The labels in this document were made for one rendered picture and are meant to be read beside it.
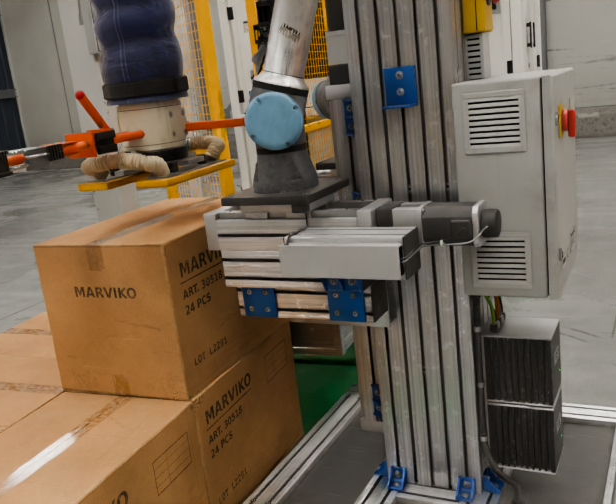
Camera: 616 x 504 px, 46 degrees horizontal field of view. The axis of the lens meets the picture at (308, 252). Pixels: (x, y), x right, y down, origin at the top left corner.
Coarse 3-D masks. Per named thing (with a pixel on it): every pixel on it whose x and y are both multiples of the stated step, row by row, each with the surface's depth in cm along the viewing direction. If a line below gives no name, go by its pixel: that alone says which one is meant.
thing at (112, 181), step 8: (112, 176) 197; (120, 176) 195; (128, 176) 197; (136, 176) 199; (144, 176) 202; (80, 184) 192; (88, 184) 191; (96, 184) 190; (104, 184) 189; (112, 184) 190; (120, 184) 193
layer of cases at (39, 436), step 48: (0, 336) 247; (48, 336) 241; (288, 336) 232; (0, 384) 204; (48, 384) 200; (240, 384) 202; (288, 384) 231; (0, 432) 175; (48, 432) 171; (96, 432) 168; (144, 432) 165; (192, 432) 179; (240, 432) 201; (288, 432) 231; (0, 480) 152; (48, 480) 149; (96, 480) 147; (144, 480) 160; (192, 480) 178; (240, 480) 201
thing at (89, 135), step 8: (112, 128) 177; (72, 136) 173; (80, 136) 172; (88, 136) 171; (96, 136) 171; (104, 136) 173; (112, 136) 176; (96, 144) 172; (104, 144) 175; (112, 144) 176; (80, 152) 173; (88, 152) 172; (96, 152) 172; (104, 152) 173; (112, 152) 179
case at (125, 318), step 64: (64, 256) 182; (128, 256) 174; (192, 256) 181; (64, 320) 188; (128, 320) 180; (192, 320) 181; (256, 320) 211; (64, 384) 195; (128, 384) 185; (192, 384) 181
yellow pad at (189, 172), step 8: (208, 160) 208; (216, 160) 206; (224, 160) 207; (232, 160) 208; (176, 168) 190; (184, 168) 195; (192, 168) 193; (200, 168) 196; (208, 168) 197; (216, 168) 200; (224, 168) 204; (152, 176) 186; (160, 176) 184; (168, 176) 183; (176, 176) 184; (184, 176) 187; (192, 176) 190; (200, 176) 194; (136, 184) 184; (144, 184) 183; (152, 184) 182; (160, 184) 181; (168, 184) 181; (176, 184) 184
